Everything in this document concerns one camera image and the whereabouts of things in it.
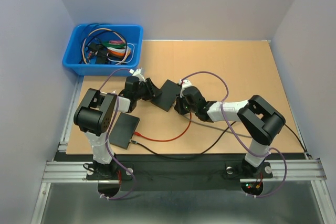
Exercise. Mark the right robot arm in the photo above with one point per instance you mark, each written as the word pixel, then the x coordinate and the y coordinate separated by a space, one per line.
pixel 262 121

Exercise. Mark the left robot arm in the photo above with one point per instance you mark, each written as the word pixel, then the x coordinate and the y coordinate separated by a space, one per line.
pixel 97 112

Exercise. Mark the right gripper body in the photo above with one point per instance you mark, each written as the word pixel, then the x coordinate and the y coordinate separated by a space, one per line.
pixel 189 108

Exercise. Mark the black network switch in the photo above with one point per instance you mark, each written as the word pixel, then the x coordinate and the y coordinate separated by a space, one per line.
pixel 123 130
pixel 168 96

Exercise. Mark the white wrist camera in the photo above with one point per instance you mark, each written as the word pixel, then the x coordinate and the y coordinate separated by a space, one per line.
pixel 138 73
pixel 184 84

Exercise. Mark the blue plastic bin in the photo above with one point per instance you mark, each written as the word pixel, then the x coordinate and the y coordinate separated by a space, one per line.
pixel 73 55

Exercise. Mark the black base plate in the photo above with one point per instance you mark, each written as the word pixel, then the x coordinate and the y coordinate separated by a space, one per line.
pixel 213 181

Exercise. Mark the aluminium frame rail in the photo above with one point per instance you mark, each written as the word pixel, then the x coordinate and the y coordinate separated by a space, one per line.
pixel 288 169

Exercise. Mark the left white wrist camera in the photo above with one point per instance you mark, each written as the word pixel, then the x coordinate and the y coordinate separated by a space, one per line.
pixel 138 73

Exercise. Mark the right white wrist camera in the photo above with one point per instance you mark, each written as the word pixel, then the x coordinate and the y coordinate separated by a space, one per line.
pixel 184 84

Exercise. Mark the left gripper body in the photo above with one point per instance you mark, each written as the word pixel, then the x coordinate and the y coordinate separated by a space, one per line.
pixel 143 92

